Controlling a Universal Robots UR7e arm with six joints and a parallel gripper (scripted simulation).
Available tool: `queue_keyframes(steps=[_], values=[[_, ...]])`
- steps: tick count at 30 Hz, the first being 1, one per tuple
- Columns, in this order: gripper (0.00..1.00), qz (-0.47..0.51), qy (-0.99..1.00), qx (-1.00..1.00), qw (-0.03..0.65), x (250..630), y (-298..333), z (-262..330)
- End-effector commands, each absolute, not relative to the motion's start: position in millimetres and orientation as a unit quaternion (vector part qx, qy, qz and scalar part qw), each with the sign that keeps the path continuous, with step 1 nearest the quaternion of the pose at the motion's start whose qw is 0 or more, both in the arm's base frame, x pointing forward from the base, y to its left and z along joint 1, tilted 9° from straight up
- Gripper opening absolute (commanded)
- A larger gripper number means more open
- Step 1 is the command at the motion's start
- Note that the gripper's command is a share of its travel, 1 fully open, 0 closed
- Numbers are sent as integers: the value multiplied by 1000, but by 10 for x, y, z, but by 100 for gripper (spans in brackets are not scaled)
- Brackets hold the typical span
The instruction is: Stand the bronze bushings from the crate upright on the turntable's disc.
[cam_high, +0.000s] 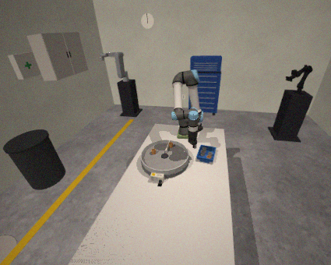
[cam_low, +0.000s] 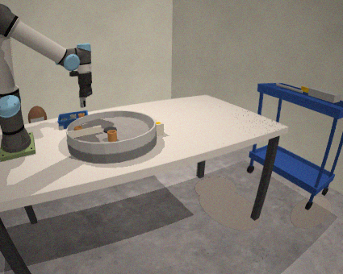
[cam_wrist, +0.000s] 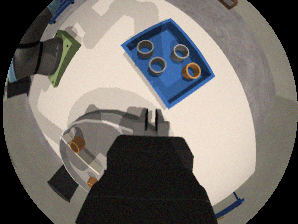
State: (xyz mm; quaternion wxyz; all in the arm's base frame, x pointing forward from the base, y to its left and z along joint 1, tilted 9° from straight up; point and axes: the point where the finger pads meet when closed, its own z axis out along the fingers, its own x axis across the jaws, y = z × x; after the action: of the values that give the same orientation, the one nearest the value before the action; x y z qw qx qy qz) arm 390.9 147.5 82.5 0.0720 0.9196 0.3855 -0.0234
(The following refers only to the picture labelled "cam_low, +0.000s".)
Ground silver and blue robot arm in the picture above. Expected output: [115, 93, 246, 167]
[0, 4, 91, 153]

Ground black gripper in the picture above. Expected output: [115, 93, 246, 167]
[69, 64, 92, 108]

